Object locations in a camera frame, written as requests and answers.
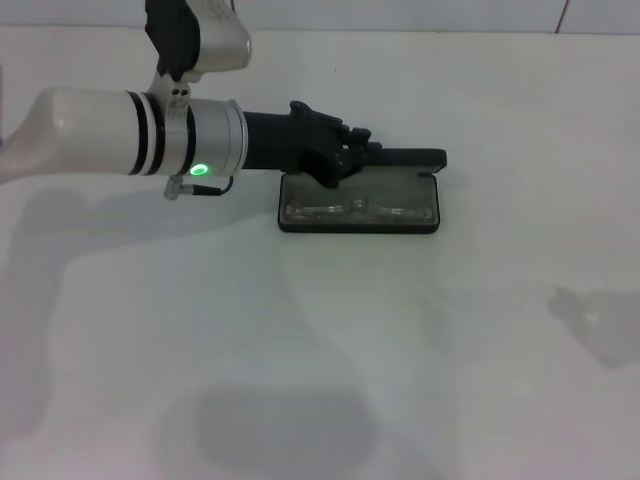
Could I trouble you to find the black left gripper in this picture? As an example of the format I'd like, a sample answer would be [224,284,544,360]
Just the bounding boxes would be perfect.
[241,99,385,190]

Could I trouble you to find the black glasses case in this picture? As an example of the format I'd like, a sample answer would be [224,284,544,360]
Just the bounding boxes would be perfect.
[277,147,449,235]

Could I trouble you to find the clear white glasses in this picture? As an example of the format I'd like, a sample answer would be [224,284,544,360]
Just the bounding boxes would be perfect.
[285,197,434,222]

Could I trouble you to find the left gripper cable with plugs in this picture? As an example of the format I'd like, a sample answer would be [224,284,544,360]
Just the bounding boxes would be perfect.
[163,174,236,200]

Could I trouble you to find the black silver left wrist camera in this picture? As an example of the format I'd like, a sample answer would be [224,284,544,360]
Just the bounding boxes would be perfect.
[143,0,253,84]

